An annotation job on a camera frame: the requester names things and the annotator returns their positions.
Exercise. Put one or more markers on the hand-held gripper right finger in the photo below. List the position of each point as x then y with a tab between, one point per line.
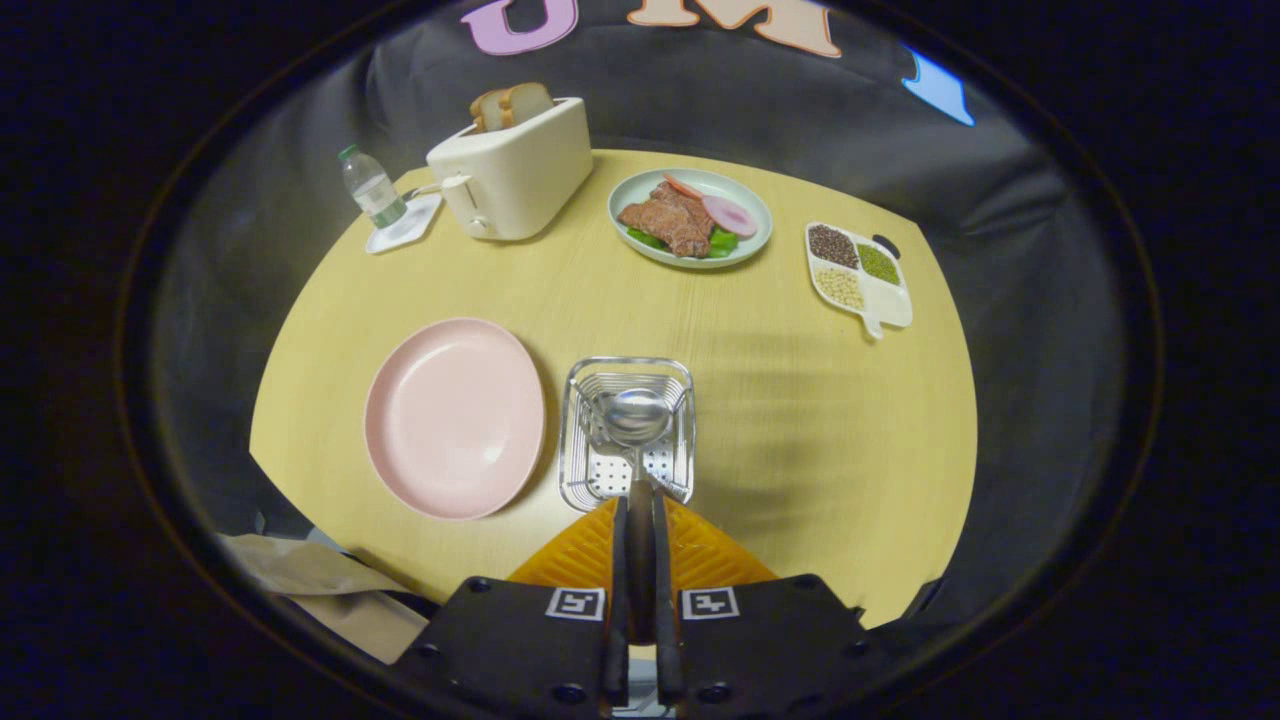
664	600

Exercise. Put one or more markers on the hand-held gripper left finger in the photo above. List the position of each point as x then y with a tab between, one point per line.
617	600

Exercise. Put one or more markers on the perforated metal basket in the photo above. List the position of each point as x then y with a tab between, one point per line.
590	475

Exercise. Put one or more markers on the pink round plate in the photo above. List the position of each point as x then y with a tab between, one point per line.
455	420

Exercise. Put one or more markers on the brown paper sheet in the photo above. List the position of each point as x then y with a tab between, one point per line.
320	585

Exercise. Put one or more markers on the pile of yellow soybeans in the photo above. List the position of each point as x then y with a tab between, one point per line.
839	288

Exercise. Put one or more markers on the green lettuce leaf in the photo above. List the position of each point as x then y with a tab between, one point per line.
722	243

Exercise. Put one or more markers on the white divided dish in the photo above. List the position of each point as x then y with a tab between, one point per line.
890	305

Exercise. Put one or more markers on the brown steak piece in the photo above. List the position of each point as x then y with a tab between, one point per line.
668	220

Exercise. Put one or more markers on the pink ham slice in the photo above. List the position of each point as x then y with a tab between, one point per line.
730	216

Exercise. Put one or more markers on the pile of dark red beans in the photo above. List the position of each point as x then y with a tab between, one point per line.
833	246

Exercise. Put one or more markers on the pale green plate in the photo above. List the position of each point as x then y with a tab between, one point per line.
755	215

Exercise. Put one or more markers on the pile of green beans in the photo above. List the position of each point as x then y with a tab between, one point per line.
879	264

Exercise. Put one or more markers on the orange carrot slice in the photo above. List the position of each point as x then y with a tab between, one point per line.
683	186

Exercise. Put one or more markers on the white square coaster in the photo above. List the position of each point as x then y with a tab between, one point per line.
415	225

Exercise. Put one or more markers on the cream white toaster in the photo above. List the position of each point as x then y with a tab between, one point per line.
520	175

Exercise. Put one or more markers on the clear plastic water bottle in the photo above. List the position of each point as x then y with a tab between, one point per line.
375	192

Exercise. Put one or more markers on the bread slice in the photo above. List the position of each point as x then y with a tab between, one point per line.
487	112
527	104

